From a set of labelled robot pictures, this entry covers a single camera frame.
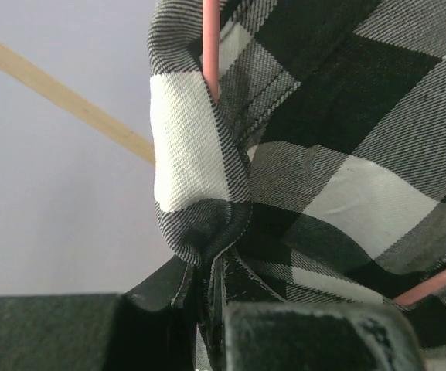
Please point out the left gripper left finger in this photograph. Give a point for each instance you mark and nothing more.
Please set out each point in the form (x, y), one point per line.
(93, 332)

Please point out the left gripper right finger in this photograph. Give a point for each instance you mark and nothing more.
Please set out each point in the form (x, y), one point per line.
(333, 337)

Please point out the black white checkered shirt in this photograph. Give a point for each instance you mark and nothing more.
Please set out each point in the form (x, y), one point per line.
(319, 174)

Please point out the pink wire hanger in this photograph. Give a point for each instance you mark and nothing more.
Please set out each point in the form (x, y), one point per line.
(210, 59)

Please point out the wooden clothes rack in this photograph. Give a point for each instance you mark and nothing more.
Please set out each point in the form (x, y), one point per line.
(46, 86)

